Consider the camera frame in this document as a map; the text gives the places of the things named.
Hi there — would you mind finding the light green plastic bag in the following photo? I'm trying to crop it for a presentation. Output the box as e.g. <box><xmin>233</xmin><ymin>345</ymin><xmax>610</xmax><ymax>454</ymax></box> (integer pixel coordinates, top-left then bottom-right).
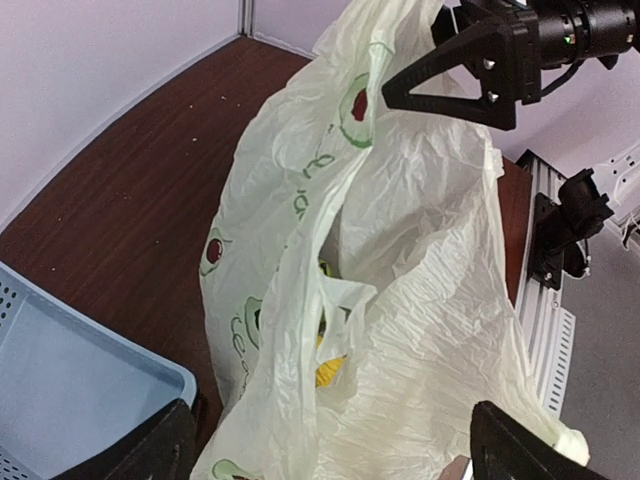
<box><xmin>191</xmin><ymin>1</ymin><xmax>589</xmax><ymax>479</ymax></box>

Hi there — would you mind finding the front aluminium rail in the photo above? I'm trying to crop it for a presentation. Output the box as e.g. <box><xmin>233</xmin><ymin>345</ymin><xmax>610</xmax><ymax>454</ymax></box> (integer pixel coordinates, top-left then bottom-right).
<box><xmin>516</xmin><ymin>150</ymin><xmax>576</xmax><ymax>418</ymax></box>

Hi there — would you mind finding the right aluminium frame post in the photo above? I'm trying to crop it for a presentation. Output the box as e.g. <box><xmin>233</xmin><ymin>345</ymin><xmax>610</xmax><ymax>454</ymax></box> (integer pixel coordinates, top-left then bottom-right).
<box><xmin>239</xmin><ymin>0</ymin><xmax>254</xmax><ymax>37</ymax></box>

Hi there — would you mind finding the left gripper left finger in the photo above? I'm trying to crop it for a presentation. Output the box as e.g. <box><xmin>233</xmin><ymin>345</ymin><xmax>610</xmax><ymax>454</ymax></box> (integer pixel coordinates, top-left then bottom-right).
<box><xmin>57</xmin><ymin>399</ymin><xmax>196</xmax><ymax>480</ymax></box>

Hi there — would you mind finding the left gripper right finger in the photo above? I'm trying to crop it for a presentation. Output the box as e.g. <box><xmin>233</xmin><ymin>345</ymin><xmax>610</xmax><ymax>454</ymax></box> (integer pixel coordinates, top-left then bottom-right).
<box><xmin>470</xmin><ymin>401</ymin><xmax>606</xmax><ymax>480</ymax></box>

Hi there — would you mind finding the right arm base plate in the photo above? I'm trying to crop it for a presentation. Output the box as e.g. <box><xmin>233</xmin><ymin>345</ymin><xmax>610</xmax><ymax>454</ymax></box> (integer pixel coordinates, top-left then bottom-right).
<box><xmin>527</xmin><ymin>193</ymin><xmax>564</xmax><ymax>291</ymax></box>

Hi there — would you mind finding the light blue perforated basket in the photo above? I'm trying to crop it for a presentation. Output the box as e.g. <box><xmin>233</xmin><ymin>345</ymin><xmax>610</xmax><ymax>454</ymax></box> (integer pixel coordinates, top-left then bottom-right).
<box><xmin>1</xmin><ymin>265</ymin><xmax>198</xmax><ymax>479</ymax></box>

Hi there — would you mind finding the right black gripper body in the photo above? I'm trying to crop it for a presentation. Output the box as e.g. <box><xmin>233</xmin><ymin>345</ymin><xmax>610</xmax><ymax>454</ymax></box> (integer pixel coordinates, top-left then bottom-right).
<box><xmin>453</xmin><ymin>1</ymin><xmax>639</xmax><ymax>105</ymax></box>

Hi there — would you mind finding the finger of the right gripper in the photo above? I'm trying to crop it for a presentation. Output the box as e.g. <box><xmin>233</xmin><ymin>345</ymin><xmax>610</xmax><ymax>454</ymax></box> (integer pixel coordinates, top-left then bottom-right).
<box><xmin>431</xmin><ymin>5</ymin><xmax>460</xmax><ymax>47</ymax></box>
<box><xmin>382</xmin><ymin>22</ymin><xmax>517</xmax><ymax>131</ymax></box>

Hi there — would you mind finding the yellow fruit in bag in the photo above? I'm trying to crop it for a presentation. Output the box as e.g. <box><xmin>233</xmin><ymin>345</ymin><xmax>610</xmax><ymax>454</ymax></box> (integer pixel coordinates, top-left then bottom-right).
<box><xmin>315</xmin><ymin>259</ymin><xmax>346</xmax><ymax>388</ymax></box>

